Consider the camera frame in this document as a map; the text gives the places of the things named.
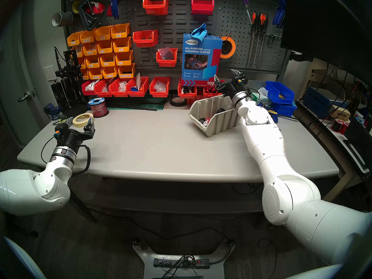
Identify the dark red shelf bin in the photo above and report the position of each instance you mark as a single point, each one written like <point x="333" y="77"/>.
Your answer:
<point x="86" y="91"/>

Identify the clear safety glasses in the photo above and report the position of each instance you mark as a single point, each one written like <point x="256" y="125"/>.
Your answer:
<point x="58" y="121"/>

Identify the red Expo marker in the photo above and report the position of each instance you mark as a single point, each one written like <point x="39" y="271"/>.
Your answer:
<point x="207" y="123"/>

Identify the black soldering pen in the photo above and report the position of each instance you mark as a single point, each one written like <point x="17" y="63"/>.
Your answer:
<point x="57" y="59"/>

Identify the orange tape roll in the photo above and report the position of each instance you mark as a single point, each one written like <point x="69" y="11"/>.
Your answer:
<point x="234" y="48"/>

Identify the black monitor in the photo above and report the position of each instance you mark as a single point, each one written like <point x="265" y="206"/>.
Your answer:
<point x="328" y="25"/>

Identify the orange bin labelled M3X8 BAD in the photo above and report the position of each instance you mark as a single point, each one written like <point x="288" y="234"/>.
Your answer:
<point x="87" y="38"/>

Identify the green white Kimtech wipes box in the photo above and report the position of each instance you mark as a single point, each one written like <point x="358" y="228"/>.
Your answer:
<point x="261" y="99"/>

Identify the dark grey C-clamp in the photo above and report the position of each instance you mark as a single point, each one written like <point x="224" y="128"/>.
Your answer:
<point x="100" y="19"/>
<point x="84" y="19"/>

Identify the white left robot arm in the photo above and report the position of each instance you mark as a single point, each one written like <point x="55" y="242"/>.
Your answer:
<point x="29" y="191"/>

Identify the beige masking tape roll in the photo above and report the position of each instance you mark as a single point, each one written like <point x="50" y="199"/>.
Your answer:
<point x="78" y="123"/>

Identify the yellow tape roll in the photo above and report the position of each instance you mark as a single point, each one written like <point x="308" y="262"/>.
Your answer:
<point x="73" y="7"/>

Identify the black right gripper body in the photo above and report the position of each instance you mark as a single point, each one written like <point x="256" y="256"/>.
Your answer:
<point x="235" y="86"/>

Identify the red tape roll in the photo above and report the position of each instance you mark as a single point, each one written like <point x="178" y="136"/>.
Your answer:
<point x="97" y="8"/>

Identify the orange-red wall bin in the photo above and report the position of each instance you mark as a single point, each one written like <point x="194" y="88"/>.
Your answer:
<point x="155" y="6"/>
<point x="167" y="62"/>
<point x="145" y="39"/>

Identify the white light switch plate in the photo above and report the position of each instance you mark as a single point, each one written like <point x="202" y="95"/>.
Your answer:
<point x="50" y="73"/>

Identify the orange bin labelled M3-4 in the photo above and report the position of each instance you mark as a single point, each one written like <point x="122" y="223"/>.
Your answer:
<point x="122" y="46"/>

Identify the crimson wall bin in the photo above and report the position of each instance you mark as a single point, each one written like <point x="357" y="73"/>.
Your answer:
<point x="202" y="6"/>

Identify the blue plastic bin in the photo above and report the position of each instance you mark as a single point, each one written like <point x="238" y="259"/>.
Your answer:
<point x="279" y="92"/>
<point x="286" y="110"/>

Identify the black tool rack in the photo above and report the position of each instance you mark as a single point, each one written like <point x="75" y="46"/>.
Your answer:
<point x="59" y="92"/>

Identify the orange parts bin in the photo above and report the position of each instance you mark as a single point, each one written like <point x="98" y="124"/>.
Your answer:
<point x="85" y="75"/>
<point x="82" y="63"/>
<point x="82" y="51"/>

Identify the green cutting mat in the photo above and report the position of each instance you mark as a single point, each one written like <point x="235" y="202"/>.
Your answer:
<point x="125" y="104"/>

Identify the white plastic parts bag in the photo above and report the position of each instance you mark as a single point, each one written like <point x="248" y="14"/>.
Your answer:
<point x="90" y="85"/>

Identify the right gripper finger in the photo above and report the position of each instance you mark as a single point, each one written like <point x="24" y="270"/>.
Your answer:
<point x="236" y="72"/>
<point x="218" y="80"/>

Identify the orange bin labelled M3-6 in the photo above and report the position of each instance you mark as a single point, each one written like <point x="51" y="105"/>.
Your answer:
<point x="124" y="59"/>

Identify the blue cleaning cloths box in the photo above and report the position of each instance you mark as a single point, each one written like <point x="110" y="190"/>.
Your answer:
<point x="200" y="63"/>

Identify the clear bag with leaflet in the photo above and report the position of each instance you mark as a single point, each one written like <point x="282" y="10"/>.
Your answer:
<point x="138" y="80"/>

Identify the blue microfibre cloth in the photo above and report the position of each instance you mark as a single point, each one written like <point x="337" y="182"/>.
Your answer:
<point x="200" y="32"/>

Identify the orange bin labelled HEX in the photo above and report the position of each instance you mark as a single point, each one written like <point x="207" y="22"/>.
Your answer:
<point x="126" y="72"/>

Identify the black press stand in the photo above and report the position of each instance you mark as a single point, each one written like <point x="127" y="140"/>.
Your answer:
<point x="69" y="70"/>

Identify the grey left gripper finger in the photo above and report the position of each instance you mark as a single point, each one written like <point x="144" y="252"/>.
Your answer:
<point x="90" y="126"/>
<point x="67" y="122"/>

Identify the orange bin labelled M4-6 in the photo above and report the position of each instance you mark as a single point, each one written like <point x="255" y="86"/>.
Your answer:
<point x="104" y="48"/>

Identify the orange black screwdriver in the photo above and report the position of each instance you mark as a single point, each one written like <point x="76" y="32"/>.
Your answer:
<point x="261" y="21"/>
<point x="254" y="19"/>
<point x="266" y="22"/>

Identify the orange bin labelled M4X4X6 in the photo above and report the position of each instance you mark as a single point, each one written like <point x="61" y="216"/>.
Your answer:
<point x="89" y="50"/>

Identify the dark blue case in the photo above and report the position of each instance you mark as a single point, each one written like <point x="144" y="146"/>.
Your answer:
<point x="316" y="98"/>

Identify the orange bin labelled M2.5-6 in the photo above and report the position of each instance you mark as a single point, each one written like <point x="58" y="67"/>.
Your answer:
<point x="95" y="75"/>

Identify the orange bin labelled M3-8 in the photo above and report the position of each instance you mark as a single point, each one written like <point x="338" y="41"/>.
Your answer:
<point x="107" y="61"/>

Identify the clear plastic parts bag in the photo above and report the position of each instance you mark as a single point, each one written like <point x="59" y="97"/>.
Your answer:
<point x="122" y="86"/>
<point x="159" y="85"/>

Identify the brown cardboard box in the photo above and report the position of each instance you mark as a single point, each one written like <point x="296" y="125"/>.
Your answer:
<point x="341" y="114"/>

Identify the blue bar clamp yellow label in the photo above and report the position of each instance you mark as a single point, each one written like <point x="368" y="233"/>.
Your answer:
<point x="273" y="112"/>

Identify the black tape roll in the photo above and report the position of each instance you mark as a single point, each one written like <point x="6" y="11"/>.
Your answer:
<point x="178" y="104"/>

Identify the grey duct tape roll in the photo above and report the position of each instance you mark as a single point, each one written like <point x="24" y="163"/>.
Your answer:
<point x="62" y="19"/>

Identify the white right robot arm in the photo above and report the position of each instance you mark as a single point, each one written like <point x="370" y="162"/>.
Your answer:
<point x="290" y="194"/>

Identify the orange bin labelled M3X5X4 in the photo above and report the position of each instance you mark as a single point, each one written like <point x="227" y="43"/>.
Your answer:
<point x="74" y="40"/>

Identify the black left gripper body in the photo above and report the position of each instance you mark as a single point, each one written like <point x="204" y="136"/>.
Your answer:
<point x="72" y="136"/>

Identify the beige plastic storage bin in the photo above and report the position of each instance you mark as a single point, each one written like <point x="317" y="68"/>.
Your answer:
<point x="221" y="124"/>

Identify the orange bin labelled M3X6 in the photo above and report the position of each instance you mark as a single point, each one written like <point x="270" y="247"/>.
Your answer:
<point x="119" y="32"/>

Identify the black monitor mount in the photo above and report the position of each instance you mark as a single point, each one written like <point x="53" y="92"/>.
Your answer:
<point x="300" y="56"/>

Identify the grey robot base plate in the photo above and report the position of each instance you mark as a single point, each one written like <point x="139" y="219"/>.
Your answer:
<point x="146" y="268"/>

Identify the dark grey pegboard panel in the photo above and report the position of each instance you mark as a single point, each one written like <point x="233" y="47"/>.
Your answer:
<point x="180" y="22"/>

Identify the orange bin labelled M2.5-5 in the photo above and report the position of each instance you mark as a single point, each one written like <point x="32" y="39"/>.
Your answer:
<point x="110" y="73"/>

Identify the blue bench vise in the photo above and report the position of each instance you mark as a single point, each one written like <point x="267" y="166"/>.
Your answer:
<point x="52" y="110"/>

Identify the orange bin labelled M3-12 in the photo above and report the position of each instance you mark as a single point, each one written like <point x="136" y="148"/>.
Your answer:
<point x="92" y="62"/>

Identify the clear bag of parts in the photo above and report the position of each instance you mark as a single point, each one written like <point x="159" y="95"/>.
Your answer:
<point x="165" y="52"/>

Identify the black power strip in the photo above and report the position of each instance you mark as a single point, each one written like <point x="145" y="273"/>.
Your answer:
<point x="181" y="263"/>

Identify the black table leg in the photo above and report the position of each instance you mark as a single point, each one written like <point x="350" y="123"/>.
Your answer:
<point x="82" y="207"/>

